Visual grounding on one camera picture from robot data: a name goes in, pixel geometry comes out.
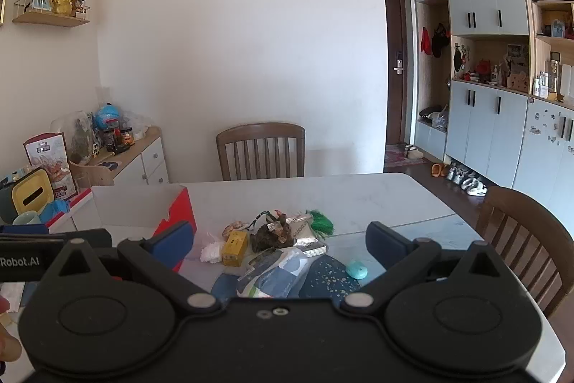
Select brown entrance door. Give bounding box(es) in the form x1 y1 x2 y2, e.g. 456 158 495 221
383 0 411 148

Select crumpled clear plastic bag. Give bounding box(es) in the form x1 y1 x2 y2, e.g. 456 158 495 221
119 109 149 139

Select red and white snack bag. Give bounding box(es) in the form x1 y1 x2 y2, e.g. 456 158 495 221
23 132 78 199

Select wooden wall shelf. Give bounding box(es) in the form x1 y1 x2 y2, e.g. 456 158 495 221
13 0 90 28

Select pale green mug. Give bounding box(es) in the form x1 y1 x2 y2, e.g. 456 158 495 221
13 210 44 226

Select small yellow box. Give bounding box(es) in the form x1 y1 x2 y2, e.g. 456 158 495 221
223 230 249 267

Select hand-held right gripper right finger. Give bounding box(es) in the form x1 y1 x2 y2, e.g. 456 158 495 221
341 221 516 314

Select patterned door rug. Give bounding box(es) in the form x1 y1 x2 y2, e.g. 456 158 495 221
385 144 430 168

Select small photo frame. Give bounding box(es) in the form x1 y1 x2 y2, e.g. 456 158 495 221
507 44 528 69

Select black hanging bag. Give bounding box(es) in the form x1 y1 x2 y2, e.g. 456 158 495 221
431 23 451 58

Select dark brown packet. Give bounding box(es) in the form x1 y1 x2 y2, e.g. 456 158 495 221
250 218 293 253

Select tissue box with yellow lid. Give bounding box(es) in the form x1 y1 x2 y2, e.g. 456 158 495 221
0 168 57 226

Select white mask with green tassel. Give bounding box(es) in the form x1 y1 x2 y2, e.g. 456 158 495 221
306 209 335 238

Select small blue globe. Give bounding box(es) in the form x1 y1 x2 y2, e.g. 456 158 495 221
93 104 120 131

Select clear bag of dried plants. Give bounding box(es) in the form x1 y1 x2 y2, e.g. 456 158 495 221
50 111 97 165

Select white sideboard with wooden top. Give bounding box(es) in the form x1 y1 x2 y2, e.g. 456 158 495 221
67 125 170 186

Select mint green round case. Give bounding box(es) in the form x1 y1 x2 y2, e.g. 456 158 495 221
345 260 369 280

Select blue cloth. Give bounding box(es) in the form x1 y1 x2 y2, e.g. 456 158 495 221
39 199 71 223

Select brown wooden slatted chair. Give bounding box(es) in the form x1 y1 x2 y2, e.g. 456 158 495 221
475 186 574 321
216 123 306 182

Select white and red cardboard box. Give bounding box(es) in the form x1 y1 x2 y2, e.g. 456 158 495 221
74 184 198 274

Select brown paper snack bag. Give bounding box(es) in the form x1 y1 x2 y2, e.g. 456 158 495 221
287 216 328 257

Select light wooden tray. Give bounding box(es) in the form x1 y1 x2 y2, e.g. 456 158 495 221
68 161 116 187

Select tall glass bottle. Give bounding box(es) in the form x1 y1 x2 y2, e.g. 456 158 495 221
546 53 562 101

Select clear wrapped snack packets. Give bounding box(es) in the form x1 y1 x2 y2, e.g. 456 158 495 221
0 168 34 186

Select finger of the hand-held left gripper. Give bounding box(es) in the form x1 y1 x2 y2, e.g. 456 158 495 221
83 229 113 257

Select white and blue plastic bag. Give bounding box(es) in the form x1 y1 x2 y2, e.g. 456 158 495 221
237 248 310 299

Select person's left hand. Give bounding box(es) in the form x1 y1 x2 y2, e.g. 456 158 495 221
0 297 22 366

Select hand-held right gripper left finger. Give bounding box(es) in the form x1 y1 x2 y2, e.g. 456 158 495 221
42 221 221 314

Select striped cartoon face toy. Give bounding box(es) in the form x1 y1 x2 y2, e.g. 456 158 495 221
223 220 250 238

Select white and wood wall cabinet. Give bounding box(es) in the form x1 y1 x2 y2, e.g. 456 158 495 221
410 0 574 226

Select grey plastic bag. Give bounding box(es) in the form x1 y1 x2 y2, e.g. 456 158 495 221
430 105 449 130

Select row of white sneakers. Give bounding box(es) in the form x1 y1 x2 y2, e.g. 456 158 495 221
447 163 489 197

